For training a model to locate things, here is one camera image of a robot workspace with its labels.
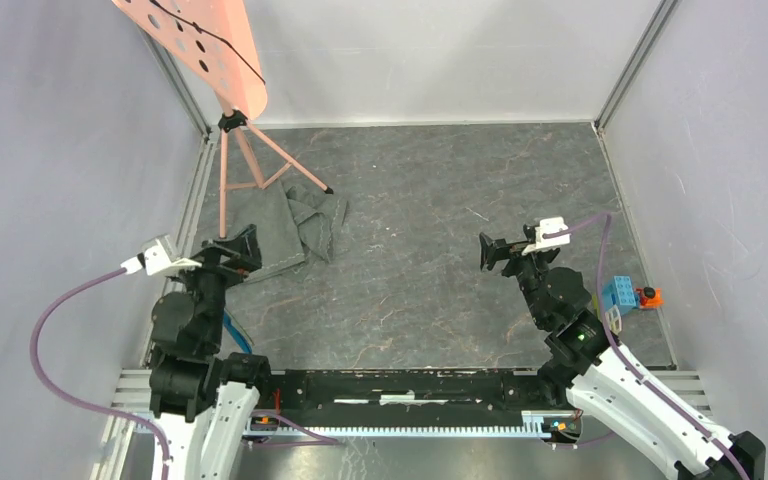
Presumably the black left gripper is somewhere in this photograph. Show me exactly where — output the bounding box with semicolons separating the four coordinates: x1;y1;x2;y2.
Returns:
170;222;262;346

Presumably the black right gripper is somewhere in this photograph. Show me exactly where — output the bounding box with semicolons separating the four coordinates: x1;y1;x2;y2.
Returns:
478;225;553;327

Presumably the grey cloth napkin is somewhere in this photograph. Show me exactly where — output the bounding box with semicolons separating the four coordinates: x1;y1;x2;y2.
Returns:
227;180;349;282

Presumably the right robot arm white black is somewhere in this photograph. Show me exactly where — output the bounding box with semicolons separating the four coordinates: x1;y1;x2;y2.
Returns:
479;217;767;479

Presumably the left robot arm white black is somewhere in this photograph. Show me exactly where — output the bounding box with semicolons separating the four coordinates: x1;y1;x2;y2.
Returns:
140;224;262;479

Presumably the yellow toy block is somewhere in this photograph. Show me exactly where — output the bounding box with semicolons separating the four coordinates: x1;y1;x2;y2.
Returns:
592;295;603;318

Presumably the blue toy brick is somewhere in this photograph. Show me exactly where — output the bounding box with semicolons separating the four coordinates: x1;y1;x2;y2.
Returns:
602;275;639;316

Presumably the white toy piece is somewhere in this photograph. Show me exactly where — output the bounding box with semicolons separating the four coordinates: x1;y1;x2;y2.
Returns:
604;305;622;335

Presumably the orange toy piece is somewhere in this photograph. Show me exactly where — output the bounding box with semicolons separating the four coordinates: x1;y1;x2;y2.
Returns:
635;286;664;310

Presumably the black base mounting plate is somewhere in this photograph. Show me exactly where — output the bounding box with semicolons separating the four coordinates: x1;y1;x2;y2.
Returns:
246;369;574;429

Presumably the pink music stand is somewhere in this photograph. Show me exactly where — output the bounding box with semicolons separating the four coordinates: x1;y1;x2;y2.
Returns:
114;0;333;239

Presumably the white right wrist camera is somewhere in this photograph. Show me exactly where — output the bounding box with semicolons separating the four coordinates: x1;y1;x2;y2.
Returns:
522;216;571;256

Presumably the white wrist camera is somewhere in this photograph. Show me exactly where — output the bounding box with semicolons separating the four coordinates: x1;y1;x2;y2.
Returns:
522;216;571;256
120;234;202;276

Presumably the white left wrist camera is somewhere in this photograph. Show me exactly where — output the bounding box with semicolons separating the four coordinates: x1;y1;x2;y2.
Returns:
120;234;202;276

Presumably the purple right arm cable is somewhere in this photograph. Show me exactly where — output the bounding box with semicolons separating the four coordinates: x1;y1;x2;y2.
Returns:
541;211;754;480

